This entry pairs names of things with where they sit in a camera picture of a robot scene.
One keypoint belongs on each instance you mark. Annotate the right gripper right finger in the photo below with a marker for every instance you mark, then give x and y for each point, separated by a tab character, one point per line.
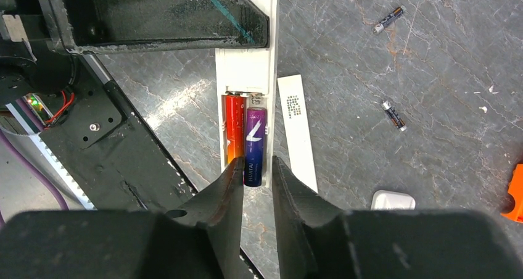
312	234

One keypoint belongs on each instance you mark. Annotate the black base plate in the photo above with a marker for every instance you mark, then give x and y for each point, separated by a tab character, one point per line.
129	176

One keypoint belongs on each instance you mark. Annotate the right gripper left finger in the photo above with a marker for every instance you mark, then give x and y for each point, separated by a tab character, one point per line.
208	228

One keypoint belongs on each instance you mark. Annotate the orange plastic basket piece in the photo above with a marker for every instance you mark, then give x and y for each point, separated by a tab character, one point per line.
515	191

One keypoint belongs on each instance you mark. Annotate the white remote battery cover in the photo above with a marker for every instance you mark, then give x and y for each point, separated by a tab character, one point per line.
297	130

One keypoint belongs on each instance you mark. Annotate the orange AAA battery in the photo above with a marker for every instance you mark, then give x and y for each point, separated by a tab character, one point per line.
234	124

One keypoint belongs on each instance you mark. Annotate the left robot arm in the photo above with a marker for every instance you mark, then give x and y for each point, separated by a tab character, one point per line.
40	38

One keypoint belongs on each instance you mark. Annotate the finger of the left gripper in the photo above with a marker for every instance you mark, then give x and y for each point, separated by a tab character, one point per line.
120	26

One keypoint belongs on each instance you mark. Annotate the black AAA battery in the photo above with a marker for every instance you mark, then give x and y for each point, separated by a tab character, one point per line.
388	20

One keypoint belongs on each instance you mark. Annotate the white remote control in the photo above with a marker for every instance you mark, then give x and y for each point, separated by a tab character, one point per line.
251	74
390	200

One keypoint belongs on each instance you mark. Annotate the small dark AAA battery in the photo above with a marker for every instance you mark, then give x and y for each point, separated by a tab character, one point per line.
393	115

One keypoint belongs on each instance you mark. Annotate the white cable duct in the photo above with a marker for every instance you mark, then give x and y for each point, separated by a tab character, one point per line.
20	111

